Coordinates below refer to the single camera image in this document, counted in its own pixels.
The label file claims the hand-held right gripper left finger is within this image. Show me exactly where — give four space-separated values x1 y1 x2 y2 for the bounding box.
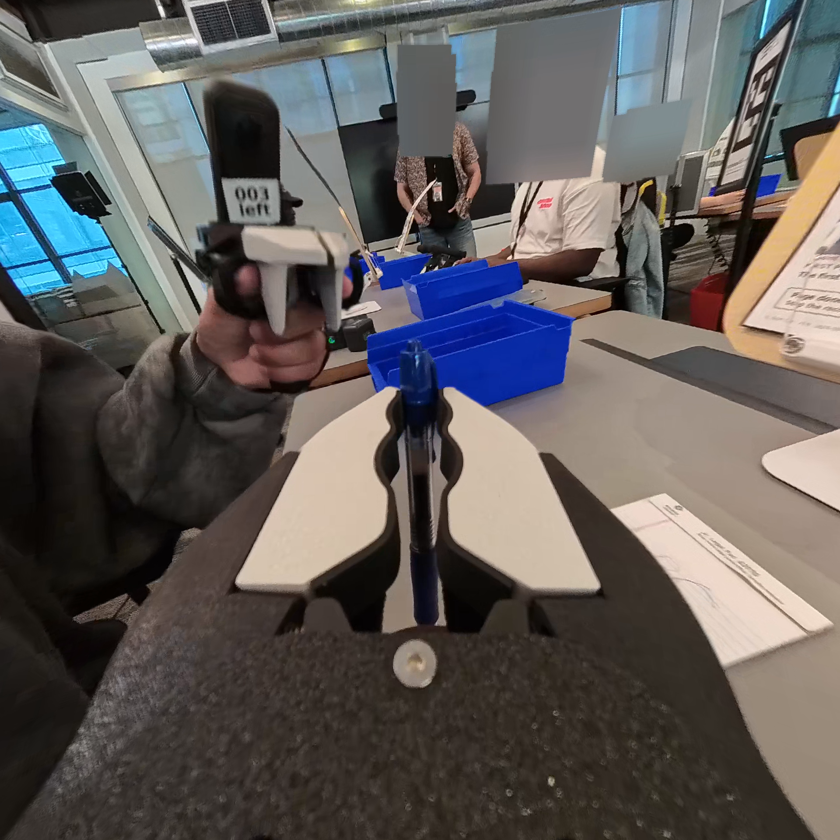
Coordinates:
234 387 403 632

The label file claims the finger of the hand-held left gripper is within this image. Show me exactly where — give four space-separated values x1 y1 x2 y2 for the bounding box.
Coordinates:
320 231 352 332
240 225 324 336

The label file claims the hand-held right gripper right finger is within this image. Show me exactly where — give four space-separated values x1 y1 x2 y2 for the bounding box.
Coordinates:
436 387 602 634

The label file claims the blue pen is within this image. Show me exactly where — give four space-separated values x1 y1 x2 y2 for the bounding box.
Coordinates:
399 338 442 624

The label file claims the white lined notepad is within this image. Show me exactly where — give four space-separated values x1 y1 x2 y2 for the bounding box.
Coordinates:
610 493 834 669

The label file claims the person's left forearm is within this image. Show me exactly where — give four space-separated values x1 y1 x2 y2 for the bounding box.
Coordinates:
0 320 294 532

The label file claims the person's left hand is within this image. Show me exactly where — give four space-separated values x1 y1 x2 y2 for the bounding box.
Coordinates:
196 262 357 395

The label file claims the white document stand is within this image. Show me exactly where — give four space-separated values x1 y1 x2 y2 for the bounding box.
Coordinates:
283 125 388 284
722 118 840 513

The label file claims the blue plastic bin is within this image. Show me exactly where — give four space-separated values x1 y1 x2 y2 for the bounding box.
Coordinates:
366 301 576 406
375 252 432 291
402 261 524 321
709 174 782 198

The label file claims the black battery charger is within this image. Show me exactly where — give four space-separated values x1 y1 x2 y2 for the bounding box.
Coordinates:
326 315 376 353

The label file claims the ceiling vent grille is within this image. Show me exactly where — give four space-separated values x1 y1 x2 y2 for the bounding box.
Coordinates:
182 0 278 52

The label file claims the dark grey desk mat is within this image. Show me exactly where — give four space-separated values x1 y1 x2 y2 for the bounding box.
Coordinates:
581 338 840 435

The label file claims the red plastic bin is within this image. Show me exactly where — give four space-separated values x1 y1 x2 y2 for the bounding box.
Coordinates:
690 272 729 332

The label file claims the printed instruction sheet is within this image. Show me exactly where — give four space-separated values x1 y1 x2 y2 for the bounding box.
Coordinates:
742 203 840 375

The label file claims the black white tag board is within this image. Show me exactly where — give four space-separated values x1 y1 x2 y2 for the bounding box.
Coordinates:
714 0 807 193

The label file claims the silver ventilation duct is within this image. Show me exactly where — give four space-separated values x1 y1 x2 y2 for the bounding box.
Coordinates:
139 0 657 67

